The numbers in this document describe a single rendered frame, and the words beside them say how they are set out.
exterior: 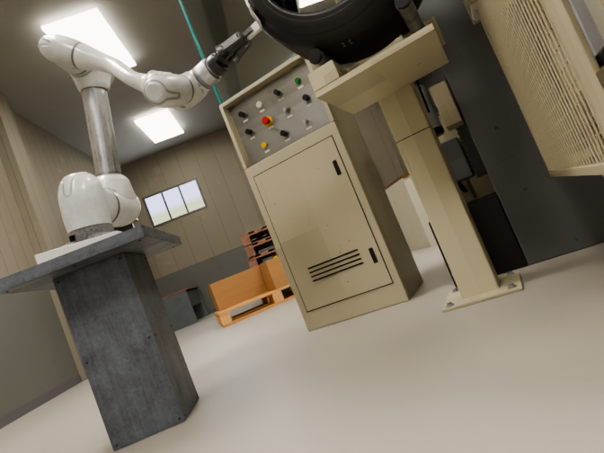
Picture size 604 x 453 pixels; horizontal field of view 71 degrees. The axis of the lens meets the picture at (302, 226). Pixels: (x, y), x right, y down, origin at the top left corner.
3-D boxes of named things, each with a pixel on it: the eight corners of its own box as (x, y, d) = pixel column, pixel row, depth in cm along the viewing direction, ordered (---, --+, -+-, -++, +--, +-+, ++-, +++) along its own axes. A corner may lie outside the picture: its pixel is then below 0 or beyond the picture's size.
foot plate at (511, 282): (450, 294, 171) (448, 288, 172) (519, 272, 160) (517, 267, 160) (442, 313, 147) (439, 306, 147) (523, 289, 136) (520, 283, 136)
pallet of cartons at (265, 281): (311, 284, 554) (297, 250, 557) (335, 279, 469) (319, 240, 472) (216, 324, 511) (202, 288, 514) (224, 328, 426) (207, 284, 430)
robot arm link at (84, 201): (56, 236, 152) (40, 178, 153) (89, 235, 170) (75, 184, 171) (95, 222, 149) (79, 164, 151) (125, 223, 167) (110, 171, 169)
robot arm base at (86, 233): (48, 252, 145) (45, 236, 146) (85, 251, 168) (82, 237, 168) (98, 235, 145) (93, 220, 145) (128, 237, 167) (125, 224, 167)
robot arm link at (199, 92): (217, 90, 160) (200, 92, 148) (190, 114, 166) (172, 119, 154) (199, 66, 158) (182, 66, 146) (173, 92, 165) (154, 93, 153)
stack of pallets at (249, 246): (330, 275, 571) (303, 210, 578) (263, 303, 563) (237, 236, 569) (320, 274, 704) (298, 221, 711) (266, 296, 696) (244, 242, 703)
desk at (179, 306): (209, 314, 876) (199, 285, 881) (199, 321, 758) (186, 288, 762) (180, 326, 871) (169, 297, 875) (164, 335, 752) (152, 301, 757)
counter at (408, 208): (431, 246, 403) (401, 174, 408) (378, 253, 620) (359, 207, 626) (496, 219, 409) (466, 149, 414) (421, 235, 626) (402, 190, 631)
